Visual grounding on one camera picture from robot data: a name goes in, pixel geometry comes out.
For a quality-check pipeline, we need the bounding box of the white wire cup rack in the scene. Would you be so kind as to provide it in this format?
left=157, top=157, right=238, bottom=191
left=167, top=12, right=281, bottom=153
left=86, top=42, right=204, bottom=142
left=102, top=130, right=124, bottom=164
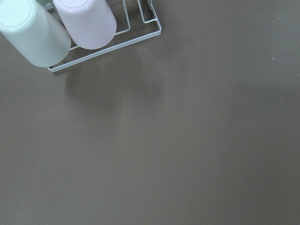
left=47, top=0, right=162, bottom=73

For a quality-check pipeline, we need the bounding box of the pink cup on rack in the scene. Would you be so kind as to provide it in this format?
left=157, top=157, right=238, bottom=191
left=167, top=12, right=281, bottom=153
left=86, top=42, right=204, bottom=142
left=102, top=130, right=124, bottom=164
left=53, top=0, right=117, bottom=50

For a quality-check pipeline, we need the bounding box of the white cup on rack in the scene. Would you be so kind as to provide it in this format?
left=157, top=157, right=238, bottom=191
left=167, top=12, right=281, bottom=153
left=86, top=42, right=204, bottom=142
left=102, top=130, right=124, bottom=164
left=0, top=0, right=71, bottom=67

